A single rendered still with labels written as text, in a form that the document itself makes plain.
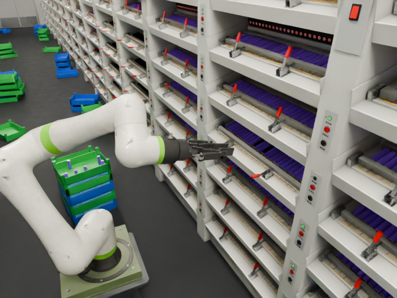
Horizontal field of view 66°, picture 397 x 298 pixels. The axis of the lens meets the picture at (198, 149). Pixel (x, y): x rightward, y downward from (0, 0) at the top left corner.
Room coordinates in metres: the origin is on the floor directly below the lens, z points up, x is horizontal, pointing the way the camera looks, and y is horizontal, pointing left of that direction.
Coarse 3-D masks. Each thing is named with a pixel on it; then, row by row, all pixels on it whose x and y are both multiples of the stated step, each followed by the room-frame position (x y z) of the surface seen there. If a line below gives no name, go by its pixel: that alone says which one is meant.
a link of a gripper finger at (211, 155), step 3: (201, 153) 0.87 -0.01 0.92; (204, 153) 0.87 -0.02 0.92; (207, 153) 0.88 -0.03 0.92; (210, 153) 0.89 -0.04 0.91; (213, 153) 0.89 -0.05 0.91; (216, 153) 0.90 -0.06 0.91; (219, 153) 0.90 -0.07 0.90; (201, 156) 0.85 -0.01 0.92; (204, 156) 0.87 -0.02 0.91; (207, 156) 0.87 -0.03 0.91; (210, 156) 0.88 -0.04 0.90; (213, 156) 0.89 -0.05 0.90; (216, 156) 0.90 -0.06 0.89; (198, 159) 0.86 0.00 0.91; (204, 159) 0.87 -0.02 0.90; (207, 159) 0.88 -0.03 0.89; (210, 159) 0.88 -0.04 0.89; (213, 159) 0.89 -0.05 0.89; (216, 159) 0.90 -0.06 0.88
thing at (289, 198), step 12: (216, 120) 1.35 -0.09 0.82; (228, 120) 1.38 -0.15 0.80; (216, 132) 1.32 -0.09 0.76; (228, 156) 1.17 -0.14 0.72; (240, 156) 1.11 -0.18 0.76; (240, 168) 1.09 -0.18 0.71; (252, 168) 1.03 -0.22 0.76; (264, 168) 1.01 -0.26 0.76; (264, 180) 0.95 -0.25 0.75; (276, 180) 0.94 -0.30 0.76; (276, 192) 0.88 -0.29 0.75; (288, 192) 0.87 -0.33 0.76; (288, 204) 0.83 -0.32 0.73
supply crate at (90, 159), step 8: (96, 152) 1.77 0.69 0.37; (64, 160) 1.66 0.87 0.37; (72, 160) 1.69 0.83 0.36; (80, 160) 1.72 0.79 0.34; (88, 160) 1.74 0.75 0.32; (96, 160) 1.74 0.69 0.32; (104, 160) 1.72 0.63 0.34; (56, 168) 1.61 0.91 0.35; (64, 168) 1.65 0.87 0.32; (72, 168) 1.65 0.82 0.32; (80, 168) 1.65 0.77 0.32; (88, 168) 1.65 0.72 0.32; (96, 168) 1.59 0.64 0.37; (104, 168) 1.62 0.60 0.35; (64, 176) 1.47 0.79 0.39; (72, 176) 1.50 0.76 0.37; (80, 176) 1.52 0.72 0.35; (88, 176) 1.55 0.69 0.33; (64, 184) 1.46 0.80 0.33
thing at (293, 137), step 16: (224, 80) 1.37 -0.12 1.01; (240, 80) 1.35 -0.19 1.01; (208, 96) 1.32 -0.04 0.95; (224, 96) 1.28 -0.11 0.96; (240, 96) 1.22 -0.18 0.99; (256, 96) 1.19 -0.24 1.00; (272, 96) 1.16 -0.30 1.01; (288, 96) 1.13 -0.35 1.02; (224, 112) 1.22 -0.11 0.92; (240, 112) 1.13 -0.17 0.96; (256, 112) 1.09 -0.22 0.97; (272, 112) 1.05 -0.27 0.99; (288, 112) 1.03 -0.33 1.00; (304, 112) 1.01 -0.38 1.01; (256, 128) 1.02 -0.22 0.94; (272, 128) 0.95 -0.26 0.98; (288, 128) 0.95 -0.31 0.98; (304, 128) 0.91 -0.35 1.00; (272, 144) 0.95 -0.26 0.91; (288, 144) 0.88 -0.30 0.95; (304, 144) 0.86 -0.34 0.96; (304, 160) 0.81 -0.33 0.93
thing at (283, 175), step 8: (224, 128) 1.30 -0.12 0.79; (232, 136) 1.23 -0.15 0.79; (240, 144) 1.17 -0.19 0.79; (248, 152) 1.12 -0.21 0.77; (256, 152) 1.09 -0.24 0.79; (264, 160) 1.03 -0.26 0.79; (272, 168) 0.98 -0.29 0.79; (280, 176) 0.95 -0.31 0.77; (288, 176) 0.92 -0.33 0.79; (296, 184) 0.87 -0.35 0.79
